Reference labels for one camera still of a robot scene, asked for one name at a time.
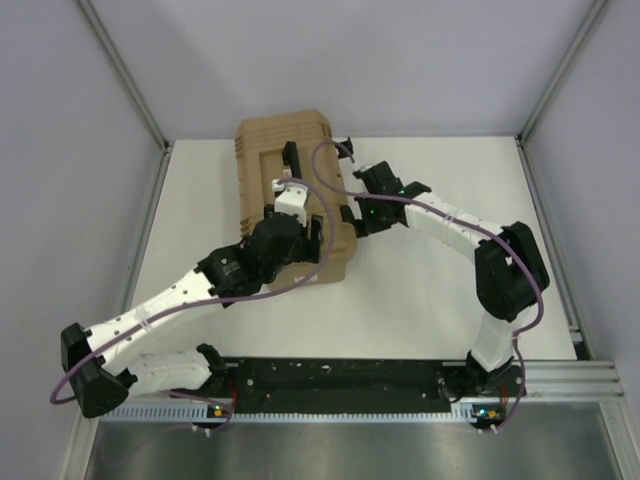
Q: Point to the aluminium frame post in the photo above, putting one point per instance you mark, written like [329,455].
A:
[589,24]
[121,71]

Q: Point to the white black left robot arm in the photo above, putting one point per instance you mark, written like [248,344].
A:
[107,363]

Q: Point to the aluminium frame post left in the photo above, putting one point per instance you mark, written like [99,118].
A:
[121,71]

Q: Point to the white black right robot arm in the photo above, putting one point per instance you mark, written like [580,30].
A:
[510,274]

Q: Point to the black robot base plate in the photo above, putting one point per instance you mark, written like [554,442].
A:
[355,386]

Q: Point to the aluminium frame post right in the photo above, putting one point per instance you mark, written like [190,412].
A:
[589,24]

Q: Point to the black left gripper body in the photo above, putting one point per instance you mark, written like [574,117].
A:
[300,255]

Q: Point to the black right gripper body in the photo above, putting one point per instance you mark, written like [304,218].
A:
[371,217]

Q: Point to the tan plastic tool box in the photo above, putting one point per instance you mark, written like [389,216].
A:
[282,167]

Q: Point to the aluminium front rail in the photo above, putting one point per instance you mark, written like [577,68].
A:
[564,380]

